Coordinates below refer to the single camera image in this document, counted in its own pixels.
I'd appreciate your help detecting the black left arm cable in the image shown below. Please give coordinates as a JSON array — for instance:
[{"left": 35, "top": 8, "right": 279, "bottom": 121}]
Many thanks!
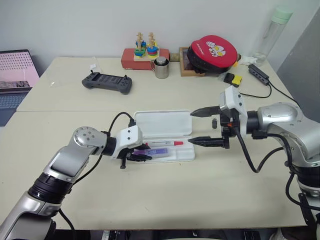
[{"left": 59, "top": 111, "right": 136, "bottom": 240}]

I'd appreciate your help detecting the grey laptop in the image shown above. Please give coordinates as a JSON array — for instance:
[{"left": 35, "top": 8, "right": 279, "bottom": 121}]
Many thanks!
[{"left": 0, "top": 49, "right": 41, "bottom": 127}]

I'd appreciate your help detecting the stainless steel mug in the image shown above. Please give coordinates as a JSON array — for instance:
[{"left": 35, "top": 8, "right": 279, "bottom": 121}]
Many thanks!
[{"left": 149, "top": 56, "right": 171, "bottom": 80}]

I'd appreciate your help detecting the small black block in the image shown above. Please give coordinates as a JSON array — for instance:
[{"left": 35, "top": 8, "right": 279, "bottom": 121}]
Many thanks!
[{"left": 222, "top": 72, "right": 235, "bottom": 85}]

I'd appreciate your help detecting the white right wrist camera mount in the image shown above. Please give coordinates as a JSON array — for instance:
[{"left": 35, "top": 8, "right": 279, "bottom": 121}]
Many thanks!
[{"left": 219, "top": 86, "right": 248, "bottom": 137}]

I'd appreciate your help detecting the small yellow block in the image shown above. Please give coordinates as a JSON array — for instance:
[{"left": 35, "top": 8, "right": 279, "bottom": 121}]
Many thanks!
[{"left": 231, "top": 75, "right": 244, "bottom": 88}]

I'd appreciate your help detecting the red cardboard box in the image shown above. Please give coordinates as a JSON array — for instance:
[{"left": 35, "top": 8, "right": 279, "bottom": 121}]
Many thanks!
[{"left": 121, "top": 47, "right": 171, "bottom": 71}]

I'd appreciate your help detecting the black usb hub cable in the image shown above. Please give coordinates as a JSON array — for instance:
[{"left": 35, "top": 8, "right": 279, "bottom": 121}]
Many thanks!
[{"left": 239, "top": 83, "right": 301, "bottom": 106}]

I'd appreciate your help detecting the black usb hub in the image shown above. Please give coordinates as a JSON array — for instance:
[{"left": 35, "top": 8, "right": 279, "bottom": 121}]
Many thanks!
[{"left": 247, "top": 63, "right": 271, "bottom": 86}]

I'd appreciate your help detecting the wooden colourful stacking toy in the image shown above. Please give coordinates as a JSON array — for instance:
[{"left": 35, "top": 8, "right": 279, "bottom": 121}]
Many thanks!
[{"left": 133, "top": 31, "right": 160, "bottom": 62}]

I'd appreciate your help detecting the red black round case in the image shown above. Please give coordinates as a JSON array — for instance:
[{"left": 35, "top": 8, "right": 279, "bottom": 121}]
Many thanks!
[{"left": 187, "top": 34, "right": 239, "bottom": 75}]

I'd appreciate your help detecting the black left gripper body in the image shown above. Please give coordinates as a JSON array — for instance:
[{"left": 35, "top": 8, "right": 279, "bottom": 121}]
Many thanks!
[{"left": 117, "top": 144, "right": 143, "bottom": 170}]

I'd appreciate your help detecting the purple marker with label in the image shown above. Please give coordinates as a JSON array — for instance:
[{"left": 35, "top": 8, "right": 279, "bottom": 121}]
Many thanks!
[{"left": 133, "top": 147, "right": 169, "bottom": 158}]

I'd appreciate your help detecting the white plastic pencil case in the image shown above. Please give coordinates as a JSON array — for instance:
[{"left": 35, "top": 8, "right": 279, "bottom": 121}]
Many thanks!
[{"left": 133, "top": 109, "right": 196, "bottom": 164}]

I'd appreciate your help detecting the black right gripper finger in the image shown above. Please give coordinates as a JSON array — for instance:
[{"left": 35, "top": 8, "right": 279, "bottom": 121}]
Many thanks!
[
  {"left": 187, "top": 135, "right": 230, "bottom": 150},
  {"left": 189, "top": 105, "right": 222, "bottom": 119}
]

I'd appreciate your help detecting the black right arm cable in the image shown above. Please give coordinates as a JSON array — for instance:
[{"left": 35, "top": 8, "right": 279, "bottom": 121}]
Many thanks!
[{"left": 233, "top": 124, "right": 286, "bottom": 174}]

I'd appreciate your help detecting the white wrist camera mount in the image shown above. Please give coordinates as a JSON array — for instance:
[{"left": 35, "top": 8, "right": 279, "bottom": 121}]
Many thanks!
[
  {"left": 219, "top": 86, "right": 248, "bottom": 137},
  {"left": 111, "top": 125, "right": 144, "bottom": 160}
]

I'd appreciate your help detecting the clear bottle with green lid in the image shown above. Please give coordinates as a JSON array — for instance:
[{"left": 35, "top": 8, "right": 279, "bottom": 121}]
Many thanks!
[{"left": 254, "top": 6, "right": 294, "bottom": 67}]

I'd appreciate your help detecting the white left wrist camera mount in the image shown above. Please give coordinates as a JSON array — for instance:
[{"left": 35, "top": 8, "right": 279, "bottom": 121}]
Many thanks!
[{"left": 111, "top": 125, "right": 144, "bottom": 160}]

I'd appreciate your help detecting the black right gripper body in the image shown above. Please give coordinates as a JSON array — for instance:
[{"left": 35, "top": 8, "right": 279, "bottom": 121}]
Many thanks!
[{"left": 219, "top": 104, "right": 242, "bottom": 150}]

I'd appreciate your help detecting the red capped white marker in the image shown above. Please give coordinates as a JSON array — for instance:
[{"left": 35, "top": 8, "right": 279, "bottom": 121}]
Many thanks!
[{"left": 144, "top": 140, "right": 184, "bottom": 147}]

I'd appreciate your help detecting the crumpled white tissue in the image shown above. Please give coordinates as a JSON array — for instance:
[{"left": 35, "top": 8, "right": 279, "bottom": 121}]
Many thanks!
[{"left": 238, "top": 55, "right": 259, "bottom": 67}]

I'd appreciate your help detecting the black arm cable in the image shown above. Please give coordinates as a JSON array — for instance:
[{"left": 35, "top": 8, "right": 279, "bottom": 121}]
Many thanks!
[
  {"left": 233, "top": 124, "right": 286, "bottom": 174},
  {"left": 59, "top": 111, "right": 136, "bottom": 240}
]

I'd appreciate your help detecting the dark grey game controller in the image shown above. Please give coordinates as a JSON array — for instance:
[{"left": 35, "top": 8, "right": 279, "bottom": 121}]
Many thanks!
[{"left": 81, "top": 70, "right": 134, "bottom": 96}]

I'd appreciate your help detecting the brown wooden box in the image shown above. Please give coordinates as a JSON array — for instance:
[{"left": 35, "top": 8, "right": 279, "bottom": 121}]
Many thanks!
[{"left": 178, "top": 46, "right": 209, "bottom": 77}]

